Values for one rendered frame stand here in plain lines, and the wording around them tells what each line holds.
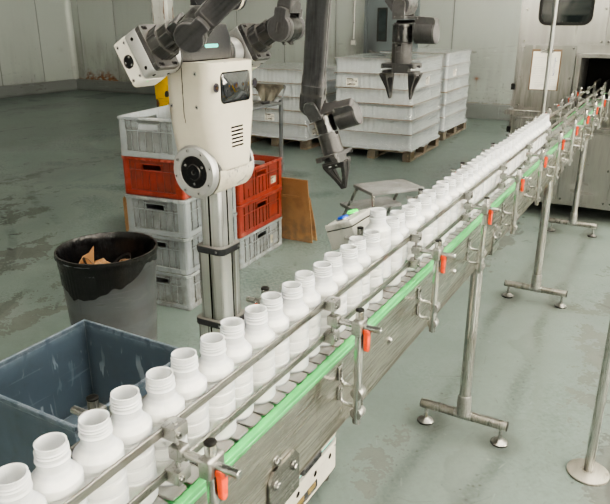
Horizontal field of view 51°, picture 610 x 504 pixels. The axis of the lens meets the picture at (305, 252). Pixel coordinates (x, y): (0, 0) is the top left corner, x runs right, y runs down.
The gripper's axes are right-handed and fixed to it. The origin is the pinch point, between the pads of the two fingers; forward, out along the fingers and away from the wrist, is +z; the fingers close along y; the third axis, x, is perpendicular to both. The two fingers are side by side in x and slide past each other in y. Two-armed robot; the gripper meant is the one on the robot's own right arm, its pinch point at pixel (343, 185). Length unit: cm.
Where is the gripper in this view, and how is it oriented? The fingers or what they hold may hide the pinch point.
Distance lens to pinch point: 176.2
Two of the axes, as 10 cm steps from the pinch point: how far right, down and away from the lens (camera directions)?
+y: 4.9, -3.1, 8.2
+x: -8.2, 1.5, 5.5
